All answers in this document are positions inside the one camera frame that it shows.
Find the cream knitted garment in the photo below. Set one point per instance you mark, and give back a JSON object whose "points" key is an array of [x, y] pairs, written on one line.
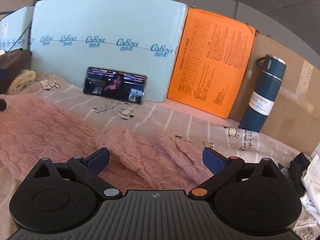
{"points": [[24, 79]]}

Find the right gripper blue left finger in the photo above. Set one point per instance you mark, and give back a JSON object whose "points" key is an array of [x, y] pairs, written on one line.
{"points": [[97, 161]]}

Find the pink knitted sweater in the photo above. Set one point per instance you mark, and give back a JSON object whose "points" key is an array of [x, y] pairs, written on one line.
{"points": [[32, 129]]}

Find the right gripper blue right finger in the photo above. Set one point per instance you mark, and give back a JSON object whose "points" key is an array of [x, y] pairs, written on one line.
{"points": [[213, 160]]}

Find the white t-shirt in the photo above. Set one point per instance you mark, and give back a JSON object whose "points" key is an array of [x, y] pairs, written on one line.
{"points": [[310, 181]]}

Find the smartphone playing video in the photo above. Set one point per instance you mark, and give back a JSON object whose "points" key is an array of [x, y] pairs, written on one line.
{"points": [[115, 84]]}

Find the orange printed box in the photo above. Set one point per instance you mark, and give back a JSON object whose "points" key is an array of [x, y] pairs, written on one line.
{"points": [[211, 62]]}

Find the dark blue vacuum bottle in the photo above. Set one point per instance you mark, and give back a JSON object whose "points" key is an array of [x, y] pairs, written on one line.
{"points": [[264, 93]]}

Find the light blue Cabau box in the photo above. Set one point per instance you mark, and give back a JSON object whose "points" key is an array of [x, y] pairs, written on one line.
{"points": [[136, 36]]}

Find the black garment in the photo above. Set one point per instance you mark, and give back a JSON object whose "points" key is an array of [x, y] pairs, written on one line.
{"points": [[293, 173]]}

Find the grey cartoon print bedsheet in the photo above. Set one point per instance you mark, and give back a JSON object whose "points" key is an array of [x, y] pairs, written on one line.
{"points": [[175, 120]]}

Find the large brown cardboard box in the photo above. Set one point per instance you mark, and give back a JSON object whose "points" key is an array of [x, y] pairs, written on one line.
{"points": [[294, 119]]}

